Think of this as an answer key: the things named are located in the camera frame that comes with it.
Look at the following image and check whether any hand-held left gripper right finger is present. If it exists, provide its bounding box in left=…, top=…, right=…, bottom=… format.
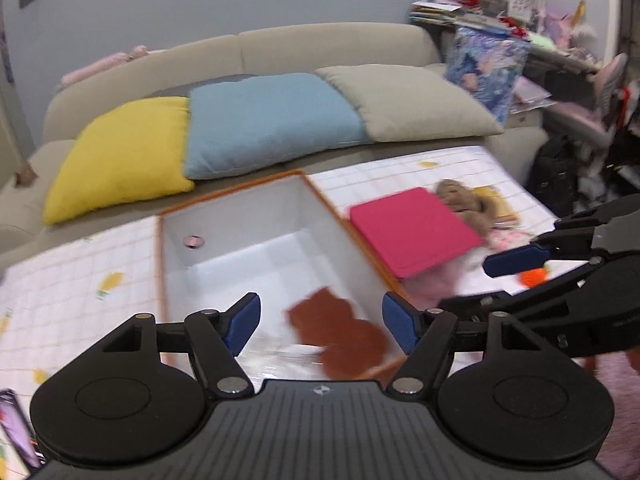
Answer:
left=382, top=291, right=566, bottom=396

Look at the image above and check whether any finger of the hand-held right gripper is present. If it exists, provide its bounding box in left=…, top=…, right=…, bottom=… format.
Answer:
left=483, top=192, right=640, bottom=279
left=437, top=259, right=640, bottom=359

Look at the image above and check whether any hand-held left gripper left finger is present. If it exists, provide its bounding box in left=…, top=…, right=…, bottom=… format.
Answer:
left=87, top=291, right=262, bottom=401

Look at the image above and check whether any pink cloth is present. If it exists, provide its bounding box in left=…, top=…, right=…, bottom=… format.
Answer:
left=405, top=255, right=483, bottom=306

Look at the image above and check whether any brown felt piece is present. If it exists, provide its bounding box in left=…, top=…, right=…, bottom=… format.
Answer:
left=286, top=285, right=393, bottom=378

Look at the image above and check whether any brown plush toy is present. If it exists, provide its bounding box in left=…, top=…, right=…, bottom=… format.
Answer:
left=434, top=178, right=493, bottom=236

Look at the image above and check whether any white storage box orange trim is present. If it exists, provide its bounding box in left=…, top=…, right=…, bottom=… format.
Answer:
left=156, top=170, right=416, bottom=381

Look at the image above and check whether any yellow book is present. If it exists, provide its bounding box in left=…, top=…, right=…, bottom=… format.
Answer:
left=472, top=185, right=521, bottom=223

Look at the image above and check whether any magenta square cushion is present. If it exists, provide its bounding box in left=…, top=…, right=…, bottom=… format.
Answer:
left=349, top=186, right=486, bottom=279

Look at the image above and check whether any black backpack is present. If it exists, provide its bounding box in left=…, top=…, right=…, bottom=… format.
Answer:
left=527, top=135, right=583, bottom=216

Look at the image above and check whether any pink chair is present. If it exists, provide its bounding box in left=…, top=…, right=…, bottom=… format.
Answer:
left=545, top=52, right=631, bottom=161

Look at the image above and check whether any beige pillow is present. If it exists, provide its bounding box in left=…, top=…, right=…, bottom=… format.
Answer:
left=315, top=64, right=506, bottom=143

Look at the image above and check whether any blue patterned gift bag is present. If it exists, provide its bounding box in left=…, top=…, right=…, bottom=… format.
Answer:
left=445, top=25, right=532, bottom=126

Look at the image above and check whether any cluttered desk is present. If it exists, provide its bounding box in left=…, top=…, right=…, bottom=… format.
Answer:
left=410, top=0, right=618, bottom=126

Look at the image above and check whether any light blue pillow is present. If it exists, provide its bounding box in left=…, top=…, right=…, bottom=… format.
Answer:
left=184, top=72, right=373, bottom=181

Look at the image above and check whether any yellow pillow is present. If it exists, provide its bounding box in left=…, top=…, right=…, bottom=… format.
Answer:
left=42, top=96, right=196, bottom=226

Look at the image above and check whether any smartphone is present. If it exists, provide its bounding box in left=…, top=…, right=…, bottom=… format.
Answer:
left=0, top=389, right=42, bottom=471

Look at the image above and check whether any stack of papers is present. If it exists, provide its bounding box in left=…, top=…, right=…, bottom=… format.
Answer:
left=410, top=0, right=466, bottom=23

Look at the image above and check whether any beige sofa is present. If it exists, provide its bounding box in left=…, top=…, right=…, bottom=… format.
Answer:
left=0, top=22, right=548, bottom=261

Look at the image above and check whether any pink item on sofa back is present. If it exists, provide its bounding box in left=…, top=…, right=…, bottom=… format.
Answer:
left=62, top=45, right=151, bottom=86

